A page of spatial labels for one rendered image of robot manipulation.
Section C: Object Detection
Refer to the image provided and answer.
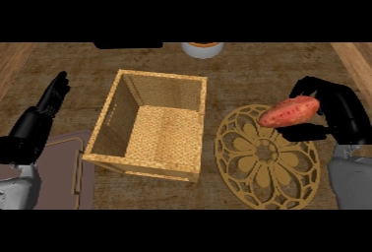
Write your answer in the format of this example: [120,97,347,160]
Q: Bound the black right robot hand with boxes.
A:
[276,76,372,146]

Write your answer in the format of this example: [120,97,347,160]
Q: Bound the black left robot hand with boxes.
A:
[0,70,72,166]

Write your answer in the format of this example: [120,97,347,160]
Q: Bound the red sweet potato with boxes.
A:
[257,94,322,129]

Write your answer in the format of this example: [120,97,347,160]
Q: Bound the round golden openwork placemat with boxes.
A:
[214,103,323,211]

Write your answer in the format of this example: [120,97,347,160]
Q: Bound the rectangular wicker basket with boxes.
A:
[81,68,210,183]

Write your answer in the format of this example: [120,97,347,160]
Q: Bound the mauve rectangular tray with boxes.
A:
[0,129,96,211]

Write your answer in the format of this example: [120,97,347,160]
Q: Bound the white cylindrical container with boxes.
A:
[180,42,226,60]

